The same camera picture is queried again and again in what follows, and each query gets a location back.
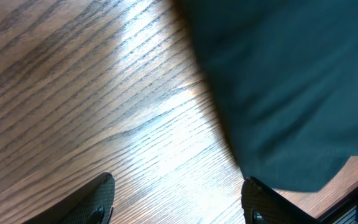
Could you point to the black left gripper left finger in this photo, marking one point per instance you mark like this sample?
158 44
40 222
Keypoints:
92 203

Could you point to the black t-shirt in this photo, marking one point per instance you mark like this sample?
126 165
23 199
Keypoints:
284 76

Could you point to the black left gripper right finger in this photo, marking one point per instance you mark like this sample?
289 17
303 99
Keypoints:
261 204

